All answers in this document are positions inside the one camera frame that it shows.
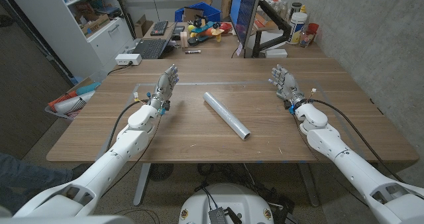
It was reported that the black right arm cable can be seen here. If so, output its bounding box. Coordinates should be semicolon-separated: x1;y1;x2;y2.
307;98;405;184

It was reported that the basket of rolled materials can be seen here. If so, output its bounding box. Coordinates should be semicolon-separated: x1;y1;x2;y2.
44;81;102;121

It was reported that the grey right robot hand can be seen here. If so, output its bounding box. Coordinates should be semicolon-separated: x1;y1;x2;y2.
268;64;305;107

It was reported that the small white box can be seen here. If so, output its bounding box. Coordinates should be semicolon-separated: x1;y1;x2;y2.
264;48;288;59

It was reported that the white power strip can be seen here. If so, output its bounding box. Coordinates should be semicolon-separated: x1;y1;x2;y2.
115;53;142;66

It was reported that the printed cardboard box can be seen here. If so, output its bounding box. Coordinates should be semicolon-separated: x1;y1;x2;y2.
81;14;111;36

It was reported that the clear drinking glass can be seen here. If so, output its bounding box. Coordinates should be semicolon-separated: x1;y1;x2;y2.
299;30;315;48

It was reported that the person leg in jeans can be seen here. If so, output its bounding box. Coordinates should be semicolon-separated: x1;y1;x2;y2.
0;152;74;215

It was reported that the grey table leg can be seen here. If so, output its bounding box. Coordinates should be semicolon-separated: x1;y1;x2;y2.
296;163;321;207
132;163;152;207

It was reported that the black lidded jar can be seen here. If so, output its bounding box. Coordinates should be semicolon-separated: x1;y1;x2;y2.
290;2;303;19

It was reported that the black computer monitor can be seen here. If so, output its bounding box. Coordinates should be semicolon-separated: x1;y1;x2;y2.
229;0;263;58

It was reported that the open cardboard box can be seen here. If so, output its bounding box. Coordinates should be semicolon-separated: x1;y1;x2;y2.
134;14;154;38

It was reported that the white wipes canister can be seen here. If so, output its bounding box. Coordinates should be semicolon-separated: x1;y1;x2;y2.
287;11;308;46

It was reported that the blue plastic bin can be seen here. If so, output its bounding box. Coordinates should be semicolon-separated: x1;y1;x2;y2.
174;1;222;23

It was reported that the black keyboard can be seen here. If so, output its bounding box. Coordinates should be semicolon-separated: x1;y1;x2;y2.
150;21;169;36

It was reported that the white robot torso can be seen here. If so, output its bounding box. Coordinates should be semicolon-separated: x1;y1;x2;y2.
178;183;275;224

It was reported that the dark shoe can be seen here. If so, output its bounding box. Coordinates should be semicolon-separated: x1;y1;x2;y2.
70;163;93;181

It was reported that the silver heatsink module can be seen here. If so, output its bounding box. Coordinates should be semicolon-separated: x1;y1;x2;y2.
207;207;229;224

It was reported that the black laptop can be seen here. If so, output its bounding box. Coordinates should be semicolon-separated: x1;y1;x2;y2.
132;21;178;60

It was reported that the white shelf cabinet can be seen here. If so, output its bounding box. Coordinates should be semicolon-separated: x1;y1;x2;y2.
3;0;135;80

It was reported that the colourful toy plane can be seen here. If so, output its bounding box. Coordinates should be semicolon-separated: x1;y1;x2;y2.
187;17;233;43

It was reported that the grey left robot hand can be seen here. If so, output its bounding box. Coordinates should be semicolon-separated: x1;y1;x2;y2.
147;64;180;111

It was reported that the black round fan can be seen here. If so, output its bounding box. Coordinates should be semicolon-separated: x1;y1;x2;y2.
148;163;174;182

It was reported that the red cup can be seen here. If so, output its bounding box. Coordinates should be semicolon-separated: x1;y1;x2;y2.
306;23;320;44

